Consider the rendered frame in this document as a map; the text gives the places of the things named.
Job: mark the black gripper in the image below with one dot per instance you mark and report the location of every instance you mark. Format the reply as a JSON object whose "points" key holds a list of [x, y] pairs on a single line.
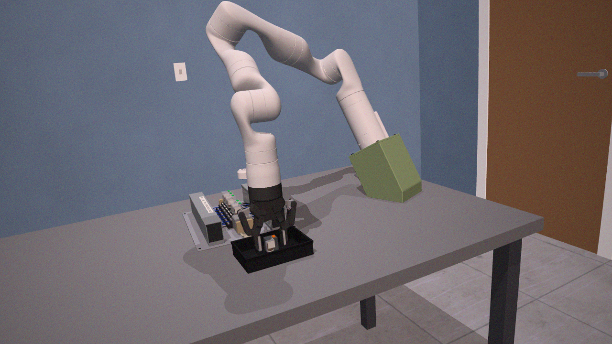
{"points": [[265, 211]]}

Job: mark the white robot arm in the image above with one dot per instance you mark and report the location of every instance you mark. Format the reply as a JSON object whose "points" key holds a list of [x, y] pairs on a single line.
{"points": [[255, 100]]}

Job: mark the grey relay panel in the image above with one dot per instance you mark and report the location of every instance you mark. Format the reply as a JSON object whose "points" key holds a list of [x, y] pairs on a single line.
{"points": [[212, 227]]}

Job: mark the black rectangular tray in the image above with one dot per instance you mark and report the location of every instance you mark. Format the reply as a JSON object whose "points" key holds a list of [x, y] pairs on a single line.
{"points": [[252, 260]]}

